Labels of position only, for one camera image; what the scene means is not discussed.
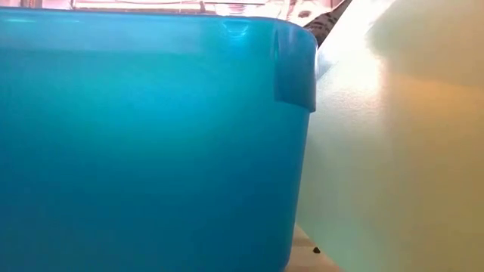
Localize blue plastic bin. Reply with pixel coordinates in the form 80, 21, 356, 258
0, 6, 318, 272

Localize green translucent plastic bin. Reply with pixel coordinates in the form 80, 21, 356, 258
296, 0, 484, 272

